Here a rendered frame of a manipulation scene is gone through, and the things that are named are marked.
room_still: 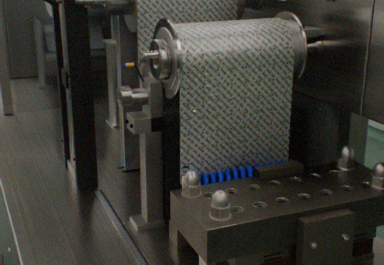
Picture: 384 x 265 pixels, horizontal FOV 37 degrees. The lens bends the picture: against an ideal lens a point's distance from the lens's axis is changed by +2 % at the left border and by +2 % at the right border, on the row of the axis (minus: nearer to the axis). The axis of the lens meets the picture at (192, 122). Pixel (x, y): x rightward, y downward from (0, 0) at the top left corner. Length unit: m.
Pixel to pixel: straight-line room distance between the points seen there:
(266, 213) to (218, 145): 0.19
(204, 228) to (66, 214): 0.44
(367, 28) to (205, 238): 0.48
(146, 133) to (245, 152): 0.20
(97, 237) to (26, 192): 0.29
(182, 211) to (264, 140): 0.25
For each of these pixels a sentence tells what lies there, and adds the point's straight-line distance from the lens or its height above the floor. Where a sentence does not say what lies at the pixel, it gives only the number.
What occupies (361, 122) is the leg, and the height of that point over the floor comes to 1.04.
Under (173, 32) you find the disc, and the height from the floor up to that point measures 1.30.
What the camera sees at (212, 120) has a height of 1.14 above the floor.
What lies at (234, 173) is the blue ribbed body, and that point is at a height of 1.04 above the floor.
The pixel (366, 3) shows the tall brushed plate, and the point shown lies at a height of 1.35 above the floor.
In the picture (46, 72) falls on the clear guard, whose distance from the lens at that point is 2.00.
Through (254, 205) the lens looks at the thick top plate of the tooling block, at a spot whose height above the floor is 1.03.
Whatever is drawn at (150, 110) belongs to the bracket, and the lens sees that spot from 1.07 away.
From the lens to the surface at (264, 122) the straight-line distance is 1.10.
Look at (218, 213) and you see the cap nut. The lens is 0.91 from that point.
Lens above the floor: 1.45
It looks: 17 degrees down
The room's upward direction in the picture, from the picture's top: straight up
